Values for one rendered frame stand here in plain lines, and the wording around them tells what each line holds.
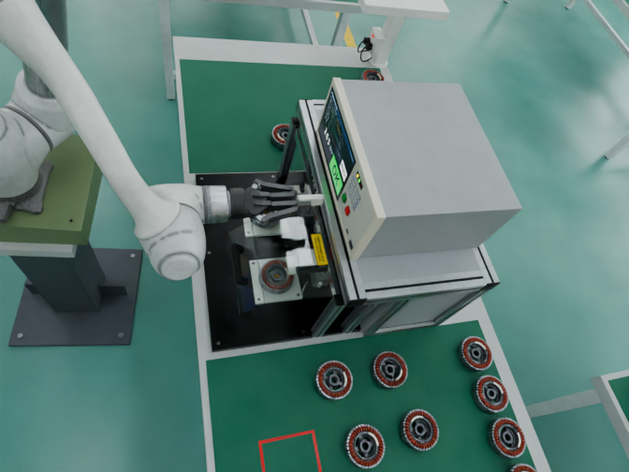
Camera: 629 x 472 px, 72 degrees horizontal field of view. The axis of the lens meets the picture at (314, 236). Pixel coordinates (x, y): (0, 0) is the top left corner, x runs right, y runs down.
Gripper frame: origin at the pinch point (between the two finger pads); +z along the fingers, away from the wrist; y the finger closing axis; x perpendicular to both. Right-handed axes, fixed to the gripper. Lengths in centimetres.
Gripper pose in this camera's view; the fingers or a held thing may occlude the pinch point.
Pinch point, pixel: (309, 199)
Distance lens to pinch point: 109.3
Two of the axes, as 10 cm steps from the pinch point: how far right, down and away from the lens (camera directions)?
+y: 2.0, 8.7, -4.5
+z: 9.5, -0.7, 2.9
